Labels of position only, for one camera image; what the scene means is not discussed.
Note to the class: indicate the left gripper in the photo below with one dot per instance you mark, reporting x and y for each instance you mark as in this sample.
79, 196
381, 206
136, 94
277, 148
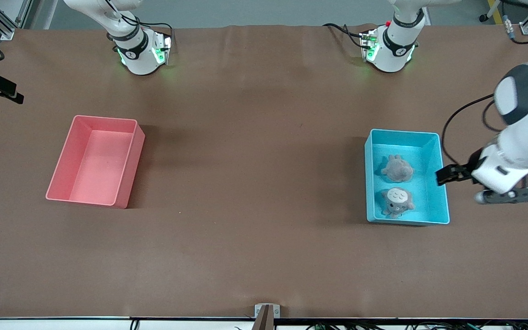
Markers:
466, 172

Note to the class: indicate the plain grey plush toy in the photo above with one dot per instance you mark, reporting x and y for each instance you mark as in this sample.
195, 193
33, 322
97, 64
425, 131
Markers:
397, 169

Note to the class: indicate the grey plush toy white belly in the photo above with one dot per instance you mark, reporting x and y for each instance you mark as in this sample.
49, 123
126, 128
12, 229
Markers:
397, 201

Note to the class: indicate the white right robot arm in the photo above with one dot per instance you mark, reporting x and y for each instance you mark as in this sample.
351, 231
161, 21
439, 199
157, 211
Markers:
138, 59

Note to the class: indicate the blue plastic box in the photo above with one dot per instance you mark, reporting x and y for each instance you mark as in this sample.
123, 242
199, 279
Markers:
424, 192

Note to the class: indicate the pink plastic box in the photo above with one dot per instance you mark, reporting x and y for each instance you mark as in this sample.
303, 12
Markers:
99, 169

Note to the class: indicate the metal base connector plate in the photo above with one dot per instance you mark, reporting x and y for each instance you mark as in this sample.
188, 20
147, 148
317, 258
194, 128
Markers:
367, 43
165, 46

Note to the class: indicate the black caster wheel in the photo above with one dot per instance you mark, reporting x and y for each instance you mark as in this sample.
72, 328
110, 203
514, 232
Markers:
483, 18

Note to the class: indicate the brown table mat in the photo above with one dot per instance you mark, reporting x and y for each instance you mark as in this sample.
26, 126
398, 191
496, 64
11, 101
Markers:
264, 229

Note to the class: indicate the small metal edge bracket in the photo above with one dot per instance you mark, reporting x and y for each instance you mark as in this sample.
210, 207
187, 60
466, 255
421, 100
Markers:
258, 311

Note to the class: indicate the brown mounting post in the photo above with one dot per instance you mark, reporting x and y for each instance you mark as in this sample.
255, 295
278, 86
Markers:
264, 321

